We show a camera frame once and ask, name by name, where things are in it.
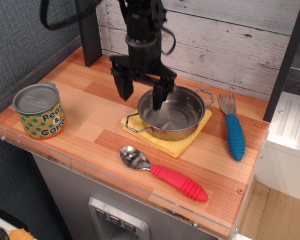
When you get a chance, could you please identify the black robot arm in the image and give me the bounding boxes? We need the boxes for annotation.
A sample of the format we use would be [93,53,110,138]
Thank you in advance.
[109,0,177,110]

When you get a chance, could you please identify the stainless steel pot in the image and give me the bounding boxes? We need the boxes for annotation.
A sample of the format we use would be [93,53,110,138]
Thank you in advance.
[125,86,214,141]

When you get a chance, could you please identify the orange object at corner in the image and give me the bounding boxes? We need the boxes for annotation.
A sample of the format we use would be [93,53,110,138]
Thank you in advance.
[9,228,35,240]

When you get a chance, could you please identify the dark right shelf post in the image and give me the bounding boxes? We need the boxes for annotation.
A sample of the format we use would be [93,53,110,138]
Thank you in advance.
[263,10,300,123]

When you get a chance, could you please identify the grey cabinet with dispenser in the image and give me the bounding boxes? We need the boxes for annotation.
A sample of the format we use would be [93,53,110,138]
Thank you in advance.
[33,155,215,240]

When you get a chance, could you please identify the yellow folded cloth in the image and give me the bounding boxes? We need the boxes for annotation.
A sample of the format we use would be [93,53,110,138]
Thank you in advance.
[120,110,212,158]

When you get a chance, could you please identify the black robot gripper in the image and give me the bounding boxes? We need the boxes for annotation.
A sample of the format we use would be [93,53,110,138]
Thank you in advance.
[110,37,177,111]

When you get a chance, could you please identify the white toy sink unit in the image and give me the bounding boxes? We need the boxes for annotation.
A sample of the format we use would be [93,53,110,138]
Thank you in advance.
[253,36,300,205]

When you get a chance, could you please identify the fork with blue handle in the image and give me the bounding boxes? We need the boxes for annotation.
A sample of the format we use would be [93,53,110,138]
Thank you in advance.
[218,94,246,161]

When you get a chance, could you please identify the spoon with red handle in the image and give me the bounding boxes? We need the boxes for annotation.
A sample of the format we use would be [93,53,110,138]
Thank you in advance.
[119,146,209,202]

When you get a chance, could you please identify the peas and carrots can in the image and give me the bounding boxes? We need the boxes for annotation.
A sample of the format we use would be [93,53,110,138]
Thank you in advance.
[12,82,67,140]

